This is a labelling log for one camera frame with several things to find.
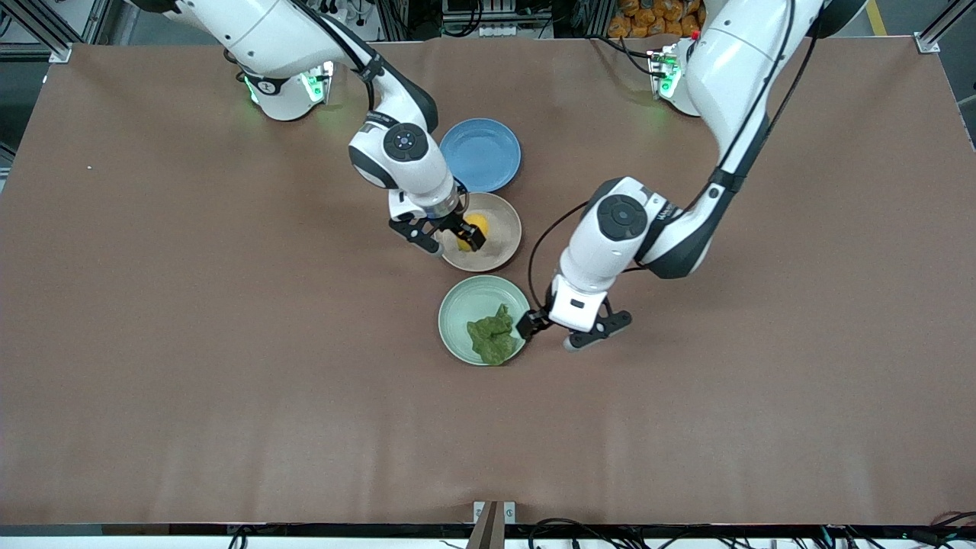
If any yellow lemon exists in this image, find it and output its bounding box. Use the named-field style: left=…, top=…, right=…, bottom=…
left=456, top=213, right=490, bottom=252

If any green lettuce leaf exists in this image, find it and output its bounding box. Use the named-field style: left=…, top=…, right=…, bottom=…
left=467, top=303, right=519, bottom=368

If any beige plate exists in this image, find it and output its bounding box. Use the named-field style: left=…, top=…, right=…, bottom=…
left=438, top=192, right=523, bottom=273

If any light green plate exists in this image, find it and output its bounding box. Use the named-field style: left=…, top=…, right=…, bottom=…
left=438, top=274, right=533, bottom=367

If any blue plate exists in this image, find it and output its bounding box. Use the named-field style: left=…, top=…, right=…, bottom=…
left=438, top=117, right=522, bottom=194

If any white rack device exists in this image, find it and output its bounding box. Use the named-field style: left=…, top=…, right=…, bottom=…
left=441, top=0, right=555, bottom=39

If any white power strip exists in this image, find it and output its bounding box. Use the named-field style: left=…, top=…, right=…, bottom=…
left=313, top=0, right=361, bottom=28

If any brown table cover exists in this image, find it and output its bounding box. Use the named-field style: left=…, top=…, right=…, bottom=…
left=0, top=37, right=976, bottom=527

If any pile of oranges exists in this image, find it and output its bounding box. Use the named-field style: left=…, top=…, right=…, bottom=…
left=608, top=0, right=706, bottom=39

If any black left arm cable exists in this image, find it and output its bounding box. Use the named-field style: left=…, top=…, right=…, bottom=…
left=527, top=0, right=824, bottom=315

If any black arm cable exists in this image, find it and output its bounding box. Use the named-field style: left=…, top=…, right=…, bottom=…
left=527, top=0, right=824, bottom=315
left=290, top=0, right=384, bottom=115

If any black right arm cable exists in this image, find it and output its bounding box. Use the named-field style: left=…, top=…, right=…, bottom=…
left=290, top=0, right=384, bottom=115

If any metal bracket with pole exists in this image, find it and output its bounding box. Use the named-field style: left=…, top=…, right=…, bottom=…
left=467, top=500, right=517, bottom=549

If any black looped floor cable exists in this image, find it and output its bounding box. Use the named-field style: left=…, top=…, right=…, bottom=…
left=528, top=518, right=634, bottom=549

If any aluminium frame profile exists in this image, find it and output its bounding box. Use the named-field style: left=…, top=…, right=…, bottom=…
left=0, top=0, right=74, bottom=63

